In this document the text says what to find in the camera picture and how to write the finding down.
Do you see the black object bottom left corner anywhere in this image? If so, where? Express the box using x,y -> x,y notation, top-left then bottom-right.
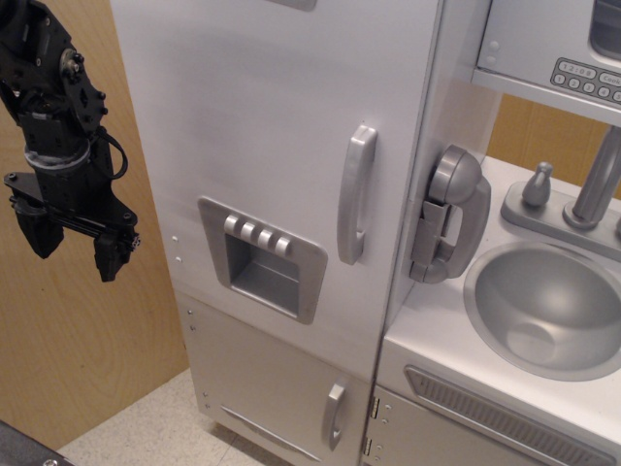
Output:
1,421 -> 72,466

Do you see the silver ice dispenser panel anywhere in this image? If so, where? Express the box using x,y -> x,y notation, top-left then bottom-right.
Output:
197,196 -> 328,325

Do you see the white toy fridge door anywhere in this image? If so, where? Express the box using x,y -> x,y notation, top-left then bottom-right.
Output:
176,292 -> 371,465
112,1 -> 441,382

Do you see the white toy kitchen counter cabinet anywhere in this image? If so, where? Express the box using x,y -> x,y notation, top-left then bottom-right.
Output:
359,155 -> 621,466

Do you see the silver oven vent panel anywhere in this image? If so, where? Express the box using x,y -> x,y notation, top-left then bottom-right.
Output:
404,365 -> 619,465

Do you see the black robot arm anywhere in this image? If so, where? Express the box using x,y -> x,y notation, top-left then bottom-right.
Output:
1,1 -> 140,283

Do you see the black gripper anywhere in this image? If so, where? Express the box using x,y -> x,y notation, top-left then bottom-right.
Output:
4,137 -> 140,283

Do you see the silver round sink basin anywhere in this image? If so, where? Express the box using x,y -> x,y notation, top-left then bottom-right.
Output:
463,243 -> 620,382

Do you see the silver toy phone handset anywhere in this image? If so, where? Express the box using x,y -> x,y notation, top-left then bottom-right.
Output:
409,146 -> 491,284

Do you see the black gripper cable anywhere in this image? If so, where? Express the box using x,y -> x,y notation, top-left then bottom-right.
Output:
94,124 -> 129,181

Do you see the white toy microwave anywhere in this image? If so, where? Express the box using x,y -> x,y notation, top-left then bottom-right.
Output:
473,1 -> 620,126

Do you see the silver toy faucet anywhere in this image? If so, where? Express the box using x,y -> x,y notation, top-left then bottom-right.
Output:
501,126 -> 620,261

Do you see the silver door handle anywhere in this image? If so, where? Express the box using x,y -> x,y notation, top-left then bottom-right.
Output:
337,124 -> 377,265
321,381 -> 346,450

